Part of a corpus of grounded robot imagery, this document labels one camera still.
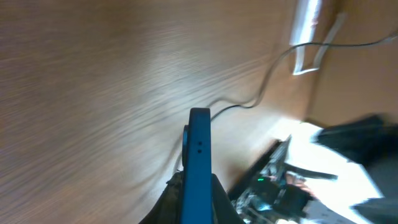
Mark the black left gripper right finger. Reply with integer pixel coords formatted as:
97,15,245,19
211,174,245,224

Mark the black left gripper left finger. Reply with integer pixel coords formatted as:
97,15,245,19
139,171,183,224

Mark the blue Galaxy smartphone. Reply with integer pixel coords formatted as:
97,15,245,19
180,108,213,224

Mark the black USB charger cable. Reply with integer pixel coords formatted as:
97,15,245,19
172,30,398,175

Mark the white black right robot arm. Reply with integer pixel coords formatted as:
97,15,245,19
315,114,397,224

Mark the white power strip cord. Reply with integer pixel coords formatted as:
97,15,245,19
294,12,348,77

